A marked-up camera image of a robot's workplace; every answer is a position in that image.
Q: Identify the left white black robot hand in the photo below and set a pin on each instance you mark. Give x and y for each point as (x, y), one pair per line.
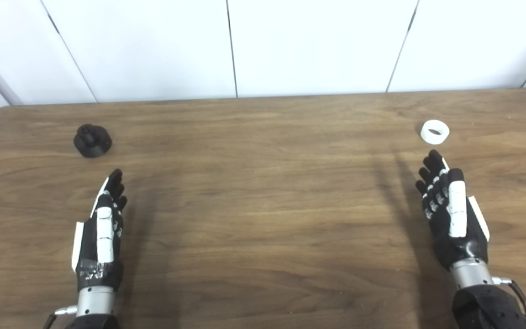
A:
(104, 230)

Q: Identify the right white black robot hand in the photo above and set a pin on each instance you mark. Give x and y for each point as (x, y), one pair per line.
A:
(457, 214)

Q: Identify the round black plastic part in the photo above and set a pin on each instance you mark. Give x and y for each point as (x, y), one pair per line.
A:
(92, 141)

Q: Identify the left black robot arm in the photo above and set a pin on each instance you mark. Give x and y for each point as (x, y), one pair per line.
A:
(95, 304)

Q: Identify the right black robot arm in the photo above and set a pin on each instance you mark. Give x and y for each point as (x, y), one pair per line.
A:
(482, 297)

